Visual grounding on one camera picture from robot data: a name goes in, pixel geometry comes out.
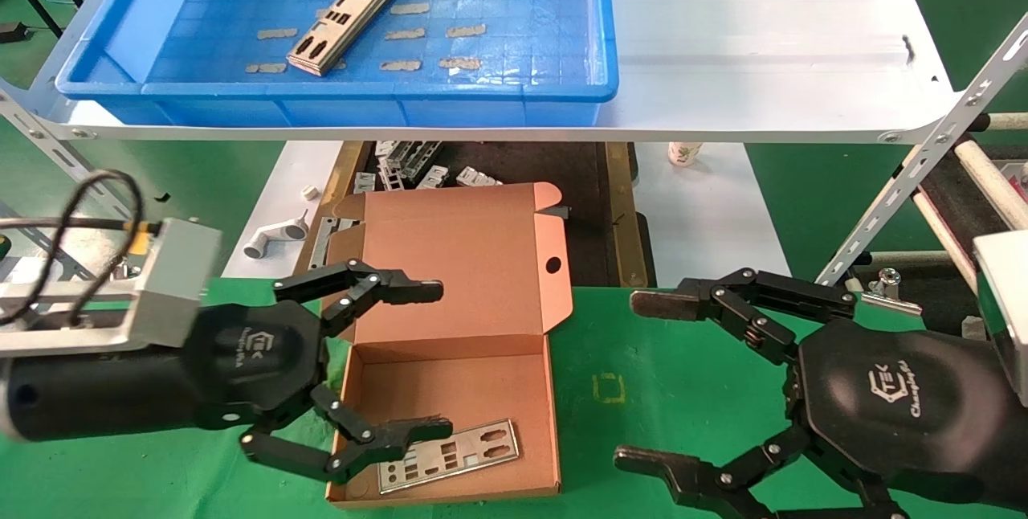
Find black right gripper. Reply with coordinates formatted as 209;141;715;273
614;268;1028;519

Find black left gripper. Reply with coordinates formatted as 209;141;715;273
0;259;455;484

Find single metal IO plate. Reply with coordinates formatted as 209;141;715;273
376;419;521;496

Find open cardboard box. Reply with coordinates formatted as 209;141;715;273
319;182;574;509

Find dark tray with brass rim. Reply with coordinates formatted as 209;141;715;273
293;141;655;288

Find blue plastic tray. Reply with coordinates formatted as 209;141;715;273
55;0;619;128

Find white plastic pipe fitting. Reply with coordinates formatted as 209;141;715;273
243;210;310;260

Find silver binder clip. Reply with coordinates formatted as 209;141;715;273
851;266;924;317

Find black conveyor mat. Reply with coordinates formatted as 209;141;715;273
924;145;1028;343

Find perforated metal shelf upright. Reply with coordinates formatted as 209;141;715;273
815;13;1028;287
0;89;202;277

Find white metal shelf board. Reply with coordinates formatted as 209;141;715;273
0;0;961;144

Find stack of metal IO plates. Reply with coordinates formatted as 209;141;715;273
286;0;398;76

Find perforated metal brace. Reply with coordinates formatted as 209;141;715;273
0;202;89;279

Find flat grey metal bracket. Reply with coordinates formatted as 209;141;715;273
309;216;358;271

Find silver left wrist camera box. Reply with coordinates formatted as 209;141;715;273
0;218;224;359

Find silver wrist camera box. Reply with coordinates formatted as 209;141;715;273
0;218;224;359
973;230;1028;407

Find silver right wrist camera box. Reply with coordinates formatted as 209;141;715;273
973;230;1028;407

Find black camera cable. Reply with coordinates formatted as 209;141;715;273
0;170;161;327

